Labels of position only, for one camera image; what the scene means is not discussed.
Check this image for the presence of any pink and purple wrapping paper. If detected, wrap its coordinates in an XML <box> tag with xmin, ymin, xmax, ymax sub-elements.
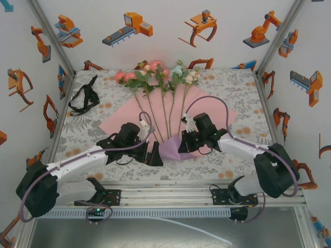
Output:
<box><xmin>99</xmin><ymin>85</ymin><xmax>239</xmax><ymax>161</ymax></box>

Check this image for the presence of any cream white artificial rose stem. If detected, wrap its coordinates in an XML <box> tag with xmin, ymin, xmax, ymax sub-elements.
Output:
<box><xmin>177</xmin><ymin>67</ymin><xmax>202</xmax><ymax>136</ymax></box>

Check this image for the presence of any pink twin-bloom artificial rose stem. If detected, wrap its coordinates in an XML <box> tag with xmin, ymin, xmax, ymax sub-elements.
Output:
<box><xmin>115</xmin><ymin>71</ymin><xmax>165</xmax><ymax>143</ymax></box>

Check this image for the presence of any pink cream bud flower stem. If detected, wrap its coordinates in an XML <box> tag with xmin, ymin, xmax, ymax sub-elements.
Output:
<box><xmin>134</xmin><ymin>63</ymin><xmax>166</xmax><ymax>143</ymax></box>

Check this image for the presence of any black ribbon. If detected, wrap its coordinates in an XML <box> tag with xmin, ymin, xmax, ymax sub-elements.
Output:
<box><xmin>68</xmin><ymin>74</ymin><xmax>100</xmax><ymax>117</ymax></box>

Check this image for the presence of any large pink artificial rose stem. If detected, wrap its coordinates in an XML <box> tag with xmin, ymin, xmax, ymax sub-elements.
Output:
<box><xmin>150</xmin><ymin>60</ymin><xmax>171</xmax><ymax>140</ymax></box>

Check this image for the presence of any floral patterned tablecloth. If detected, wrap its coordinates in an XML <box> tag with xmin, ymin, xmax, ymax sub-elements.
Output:
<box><xmin>48</xmin><ymin>68</ymin><xmax>287</xmax><ymax>181</ymax></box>

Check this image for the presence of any aluminium profile mounting platform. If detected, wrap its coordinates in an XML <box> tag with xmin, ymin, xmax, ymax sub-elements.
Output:
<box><xmin>24</xmin><ymin>180</ymin><xmax>308</xmax><ymax>209</ymax></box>

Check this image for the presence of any black electronics board green LED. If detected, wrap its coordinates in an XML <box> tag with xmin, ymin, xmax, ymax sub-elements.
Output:
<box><xmin>86</xmin><ymin>206</ymin><xmax>107</xmax><ymax>220</ymax></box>

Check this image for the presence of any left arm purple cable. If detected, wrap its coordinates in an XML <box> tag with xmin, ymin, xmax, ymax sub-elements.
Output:
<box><xmin>19</xmin><ymin>111</ymin><xmax>156</xmax><ymax>225</ymax></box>

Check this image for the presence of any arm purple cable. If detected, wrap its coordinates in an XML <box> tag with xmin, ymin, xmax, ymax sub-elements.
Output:
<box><xmin>187</xmin><ymin>95</ymin><xmax>300</xmax><ymax>224</ymax></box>
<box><xmin>19</xmin><ymin>111</ymin><xmax>156</xmax><ymax>225</ymax></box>

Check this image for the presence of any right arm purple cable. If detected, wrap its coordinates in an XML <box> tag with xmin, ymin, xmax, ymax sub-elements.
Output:
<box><xmin>187</xmin><ymin>95</ymin><xmax>300</xmax><ymax>224</ymax></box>

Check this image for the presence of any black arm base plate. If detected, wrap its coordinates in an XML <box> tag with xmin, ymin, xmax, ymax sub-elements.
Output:
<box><xmin>212</xmin><ymin>188</ymin><xmax>259</xmax><ymax>207</ymax></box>
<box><xmin>74</xmin><ymin>189</ymin><xmax>122</xmax><ymax>207</ymax></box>

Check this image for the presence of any white slotted cable duct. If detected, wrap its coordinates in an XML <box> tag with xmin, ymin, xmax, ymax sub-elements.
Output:
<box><xmin>35</xmin><ymin>208</ymin><xmax>231</xmax><ymax>219</ymax></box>

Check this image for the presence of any aluminium side rail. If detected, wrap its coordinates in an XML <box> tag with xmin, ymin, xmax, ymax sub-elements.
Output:
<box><xmin>41</xmin><ymin>72</ymin><xmax>77</xmax><ymax>188</ymax></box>
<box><xmin>258</xmin><ymin>74</ymin><xmax>293</xmax><ymax>187</ymax></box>

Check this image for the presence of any aluminium frame post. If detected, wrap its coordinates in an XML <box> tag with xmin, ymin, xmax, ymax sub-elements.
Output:
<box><xmin>258</xmin><ymin>0</ymin><xmax>308</xmax><ymax>74</ymax></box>
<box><xmin>26</xmin><ymin>0</ymin><xmax>77</xmax><ymax>75</ymax></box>

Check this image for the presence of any orange claw gripper wall sticker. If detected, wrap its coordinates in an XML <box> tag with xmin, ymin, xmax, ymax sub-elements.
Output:
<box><xmin>178</xmin><ymin>9</ymin><xmax>218</xmax><ymax>49</ymax></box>
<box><xmin>7</xmin><ymin>68</ymin><xmax>34</xmax><ymax>113</ymax></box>

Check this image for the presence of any orange milling machine wall sticker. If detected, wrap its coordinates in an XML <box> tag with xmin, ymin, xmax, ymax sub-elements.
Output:
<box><xmin>278</xmin><ymin>29</ymin><xmax>299</xmax><ymax>58</ymax></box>
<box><xmin>54</xmin><ymin>14</ymin><xmax>84</xmax><ymax>49</ymax></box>

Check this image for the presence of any orange conveyor machine wall sticker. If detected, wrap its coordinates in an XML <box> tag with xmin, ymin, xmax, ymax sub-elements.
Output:
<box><xmin>289</xmin><ymin>70</ymin><xmax>323</xmax><ymax>108</ymax></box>
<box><xmin>101</xmin><ymin>12</ymin><xmax>154</xmax><ymax>48</ymax></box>

